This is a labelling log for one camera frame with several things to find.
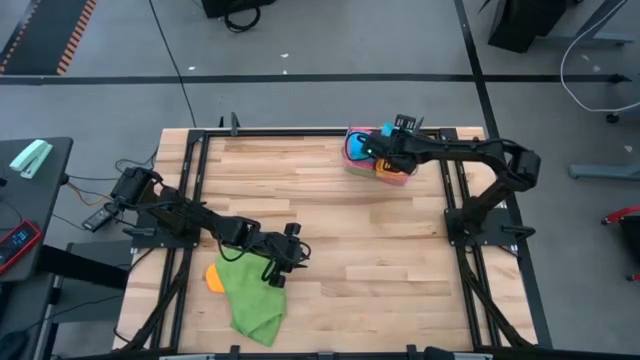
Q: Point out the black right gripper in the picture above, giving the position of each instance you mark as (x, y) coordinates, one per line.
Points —
(392, 150)

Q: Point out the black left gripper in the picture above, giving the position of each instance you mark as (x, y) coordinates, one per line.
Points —
(282, 250)

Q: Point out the orange microfiber towel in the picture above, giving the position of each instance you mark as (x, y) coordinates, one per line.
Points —
(214, 280)
(382, 170)

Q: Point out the blue microfiber towel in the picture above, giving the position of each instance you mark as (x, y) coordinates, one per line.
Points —
(356, 145)

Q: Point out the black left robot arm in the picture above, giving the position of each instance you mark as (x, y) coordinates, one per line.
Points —
(190, 215)

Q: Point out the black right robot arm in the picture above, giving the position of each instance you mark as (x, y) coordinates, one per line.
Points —
(475, 150)

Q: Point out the clear plastic bin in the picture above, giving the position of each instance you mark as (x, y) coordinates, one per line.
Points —
(422, 160)

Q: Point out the black cabinet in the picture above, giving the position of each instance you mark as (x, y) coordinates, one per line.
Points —
(525, 20)

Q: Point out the black controller box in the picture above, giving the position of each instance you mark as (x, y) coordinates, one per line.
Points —
(100, 217)

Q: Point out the grey desk foot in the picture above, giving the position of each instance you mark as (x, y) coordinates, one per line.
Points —
(600, 171)

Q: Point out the black floor box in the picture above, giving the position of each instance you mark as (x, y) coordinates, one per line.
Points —
(235, 6)

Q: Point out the red chair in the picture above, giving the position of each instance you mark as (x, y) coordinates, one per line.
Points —
(620, 214)

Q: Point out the dark grey desk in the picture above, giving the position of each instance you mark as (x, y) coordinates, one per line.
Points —
(35, 200)

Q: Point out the red framed timer device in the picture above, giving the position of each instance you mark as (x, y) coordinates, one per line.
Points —
(17, 245)

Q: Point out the mint green stapler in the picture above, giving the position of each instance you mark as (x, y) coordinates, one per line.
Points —
(30, 159)

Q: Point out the black orange striped floor mat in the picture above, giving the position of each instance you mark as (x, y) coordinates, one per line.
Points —
(45, 35)

